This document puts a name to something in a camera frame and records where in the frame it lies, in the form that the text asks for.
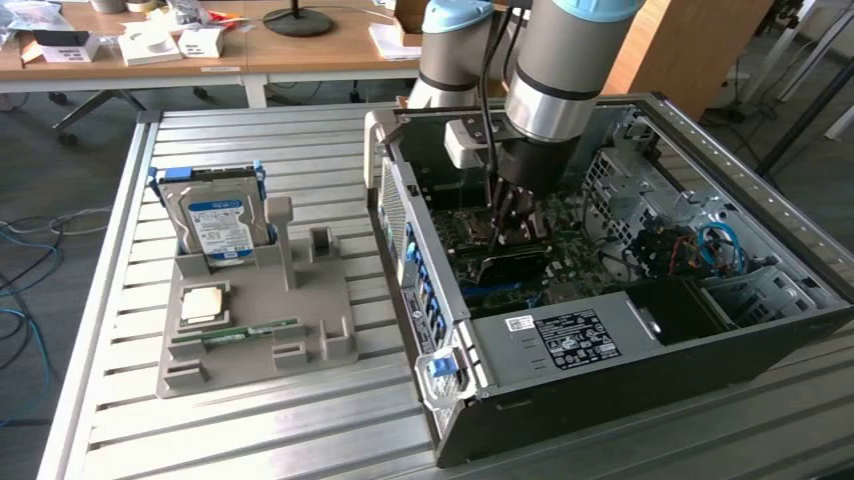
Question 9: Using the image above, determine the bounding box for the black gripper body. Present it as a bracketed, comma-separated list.
[496, 133, 583, 195]

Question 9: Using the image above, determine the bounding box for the black Nvidia graphics card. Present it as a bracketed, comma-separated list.
[465, 249, 548, 292]

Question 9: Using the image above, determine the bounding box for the metal CPU socket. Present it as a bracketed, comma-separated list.
[457, 207, 499, 245]

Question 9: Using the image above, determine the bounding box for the green motherboard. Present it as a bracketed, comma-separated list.
[425, 179, 645, 321]

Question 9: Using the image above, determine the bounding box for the perforated metal drive cage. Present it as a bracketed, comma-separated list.
[580, 147, 675, 256]

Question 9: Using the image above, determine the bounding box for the blue expansion slot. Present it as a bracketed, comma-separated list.
[462, 280, 529, 298]

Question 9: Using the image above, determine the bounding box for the grey power supply unit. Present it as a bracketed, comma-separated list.
[465, 292, 668, 389]

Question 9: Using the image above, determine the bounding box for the wooden cabinet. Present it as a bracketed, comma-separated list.
[599, 0, 780, 122]

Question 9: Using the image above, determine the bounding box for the blue case latch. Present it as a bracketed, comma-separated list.
[425, 352, 462, 377]

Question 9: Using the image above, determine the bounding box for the white paper stack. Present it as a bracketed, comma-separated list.
[366, 22, 424, 62]

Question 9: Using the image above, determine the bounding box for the brown cardboard box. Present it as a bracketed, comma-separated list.
[390, 0, 429, 36]

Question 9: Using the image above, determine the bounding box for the metal disk bay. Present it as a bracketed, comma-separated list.
[697, 265, 825, 329]

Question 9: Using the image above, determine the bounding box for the grey parts rack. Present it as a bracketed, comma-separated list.
[154, 195, 362, 401]

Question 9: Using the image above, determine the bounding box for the open black PC case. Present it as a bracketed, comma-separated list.
[362, 92, 854, 469]

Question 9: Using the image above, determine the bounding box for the black slanted pole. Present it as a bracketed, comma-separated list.
[756, 59, 854, 176]

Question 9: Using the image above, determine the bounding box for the wooden desk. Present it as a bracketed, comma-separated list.
[0, 0, 612, 109]

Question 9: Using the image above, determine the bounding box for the hard disk in blue caddy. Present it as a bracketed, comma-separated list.
[146, 160, 269, 267]

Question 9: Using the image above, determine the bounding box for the black round lamp base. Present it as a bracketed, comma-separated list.
[260, 0, 336, 38]

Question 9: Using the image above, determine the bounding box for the green loose RAM stick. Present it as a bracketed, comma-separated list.
[168, 318, 302, 347]

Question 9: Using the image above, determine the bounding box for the silver CPU chip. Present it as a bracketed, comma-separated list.
[178, 287, 226, 325]

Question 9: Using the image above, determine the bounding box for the orange flat item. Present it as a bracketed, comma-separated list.
[204, 10, 258, 32]

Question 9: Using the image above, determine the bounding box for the small white labelled box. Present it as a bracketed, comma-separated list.
[174, 27, 226, 60]

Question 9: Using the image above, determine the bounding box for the clear plastic packaging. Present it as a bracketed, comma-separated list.
[161, 0, 225, 27]

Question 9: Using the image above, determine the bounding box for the white box with round insert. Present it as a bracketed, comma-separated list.
[116, 20, 184, 68]

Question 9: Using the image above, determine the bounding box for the black wheeled stand base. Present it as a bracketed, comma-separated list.
[50, 88, 149, 147]

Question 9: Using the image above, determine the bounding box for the white box with black lid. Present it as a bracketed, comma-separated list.
[29, 28, 102, 65]

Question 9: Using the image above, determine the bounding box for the clear plastic bag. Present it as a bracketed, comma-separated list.
[0, 0, 76, 35]

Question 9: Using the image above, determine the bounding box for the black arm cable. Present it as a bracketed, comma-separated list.
[476, 0, 532, 201]

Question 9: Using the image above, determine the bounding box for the red disk wire bundle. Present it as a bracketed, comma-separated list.
[669, 234, 712, 276]

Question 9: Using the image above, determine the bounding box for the blue disk wire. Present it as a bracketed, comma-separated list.
[695, 218, 749, 275]

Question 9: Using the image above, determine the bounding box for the white desk frame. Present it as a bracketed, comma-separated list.
[732, 0, 854, 141]

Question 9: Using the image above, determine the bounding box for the grey floor cable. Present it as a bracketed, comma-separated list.
[0, 205, 113, 240]

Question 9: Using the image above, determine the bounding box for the blue floor cable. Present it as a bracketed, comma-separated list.
[0, 242, 62, 429]

